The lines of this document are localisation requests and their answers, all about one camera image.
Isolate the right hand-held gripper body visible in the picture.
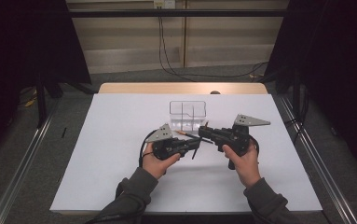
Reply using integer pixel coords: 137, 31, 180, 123
215, 114, 272, 156

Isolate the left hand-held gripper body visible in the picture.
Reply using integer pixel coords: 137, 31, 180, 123
145, 123, 188, 161

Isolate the dark slim brush gold ferrule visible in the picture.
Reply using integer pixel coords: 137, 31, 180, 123
191, 120, 210, 161
175, 130, 215, 145

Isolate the clear acrylic pen holder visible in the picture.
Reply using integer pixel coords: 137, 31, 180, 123
169, 100, 207, 132

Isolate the person's left hand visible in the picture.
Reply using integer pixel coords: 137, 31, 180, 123
142, 143, 182, 180

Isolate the person's right hand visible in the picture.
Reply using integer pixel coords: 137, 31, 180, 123
222, 139, 262, 189

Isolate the beige desk leg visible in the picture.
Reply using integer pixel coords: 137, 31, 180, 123
181, 17, 188, 68

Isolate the long desk with dark edge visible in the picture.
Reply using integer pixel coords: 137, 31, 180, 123
67, 0, 290, 19

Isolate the black curtain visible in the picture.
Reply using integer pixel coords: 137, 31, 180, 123
0, 0, 92, 164
263, 0, 357, 176

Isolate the black metal stand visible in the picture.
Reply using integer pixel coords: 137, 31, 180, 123
35, 73, 48, 129

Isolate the yellow floor tape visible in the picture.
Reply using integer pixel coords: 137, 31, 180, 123
23, 97, 38, 108

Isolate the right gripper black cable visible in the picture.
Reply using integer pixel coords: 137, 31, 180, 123
249, 134, 261, 157

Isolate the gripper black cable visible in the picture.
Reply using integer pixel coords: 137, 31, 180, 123
86, 130, 158, 224
249, 134, 261, 157

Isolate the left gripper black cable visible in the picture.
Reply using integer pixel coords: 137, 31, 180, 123
86, 130, 158, 224

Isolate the black power cable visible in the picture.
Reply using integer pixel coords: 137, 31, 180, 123
158, 15, 199, 83
158, 15, 270, 79

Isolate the aluminium floor rail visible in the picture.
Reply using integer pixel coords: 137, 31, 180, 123
278, 94, 357, 224
0, 99, 62, 224

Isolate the white wall outlet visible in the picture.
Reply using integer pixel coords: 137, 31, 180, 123
153, 0, 176, 9

